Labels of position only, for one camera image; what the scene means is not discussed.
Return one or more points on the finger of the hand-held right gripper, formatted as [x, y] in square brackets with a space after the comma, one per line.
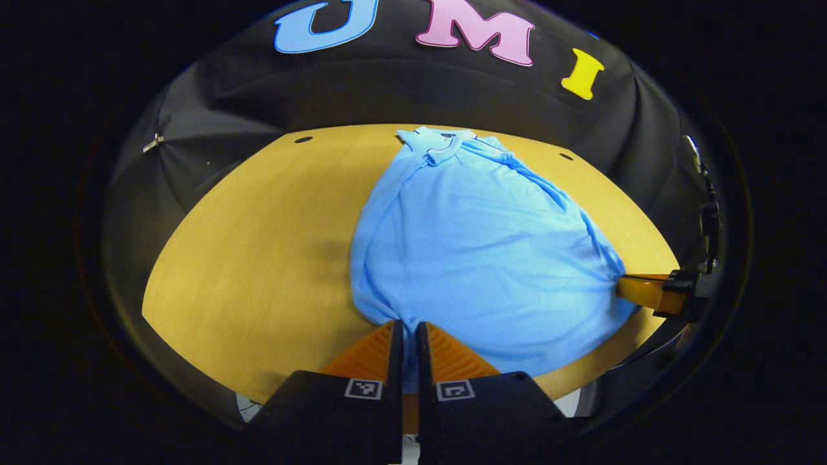
[646, 290]

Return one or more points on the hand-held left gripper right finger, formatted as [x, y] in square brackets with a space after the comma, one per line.
[423, 387]

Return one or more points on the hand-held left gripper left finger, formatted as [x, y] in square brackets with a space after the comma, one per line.
[395, 387]

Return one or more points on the light blue T-shirt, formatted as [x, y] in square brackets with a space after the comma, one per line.
[478, 258]

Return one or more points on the black backdrop cloth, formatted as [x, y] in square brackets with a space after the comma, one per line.
[387, 90]

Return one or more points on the metal clip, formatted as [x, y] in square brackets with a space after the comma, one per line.
[153, 142]

